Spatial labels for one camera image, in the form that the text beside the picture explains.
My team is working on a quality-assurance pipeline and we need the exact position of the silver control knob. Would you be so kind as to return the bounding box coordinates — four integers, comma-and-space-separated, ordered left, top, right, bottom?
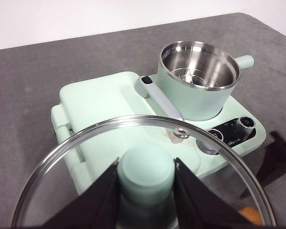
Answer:
196, 128, 225, 155
235, 115, 255, 130

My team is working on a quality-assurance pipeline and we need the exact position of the mint green steamer pot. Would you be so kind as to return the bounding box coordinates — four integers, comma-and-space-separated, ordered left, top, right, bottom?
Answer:
156, 40, 255, 121

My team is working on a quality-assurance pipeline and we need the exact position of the mint green griddle cover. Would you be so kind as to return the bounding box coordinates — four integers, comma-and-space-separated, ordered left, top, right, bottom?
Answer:
51, 71, 202, 197

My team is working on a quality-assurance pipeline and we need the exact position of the glass lid with green knob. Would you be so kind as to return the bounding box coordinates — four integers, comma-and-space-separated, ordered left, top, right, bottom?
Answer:
10, 114, 277, 229

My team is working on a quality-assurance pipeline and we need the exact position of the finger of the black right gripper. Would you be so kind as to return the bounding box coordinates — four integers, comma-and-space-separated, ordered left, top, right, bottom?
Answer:
239, 130, 286, 200

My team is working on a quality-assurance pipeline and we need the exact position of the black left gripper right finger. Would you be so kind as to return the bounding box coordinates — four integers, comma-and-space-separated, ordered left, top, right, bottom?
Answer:
173, 157, 261, 229

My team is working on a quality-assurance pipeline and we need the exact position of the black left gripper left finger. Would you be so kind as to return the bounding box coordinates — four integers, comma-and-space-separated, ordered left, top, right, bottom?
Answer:
41, 158, 122, 229

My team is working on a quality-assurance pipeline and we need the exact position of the silver griddle cover handle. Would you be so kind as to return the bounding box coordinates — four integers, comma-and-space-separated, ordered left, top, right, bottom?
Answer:
133, 75, 185, 123

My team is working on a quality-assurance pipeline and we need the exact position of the mint green breakfast machine base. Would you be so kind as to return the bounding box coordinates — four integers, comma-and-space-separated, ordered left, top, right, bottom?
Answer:
51, 71, 268, 197

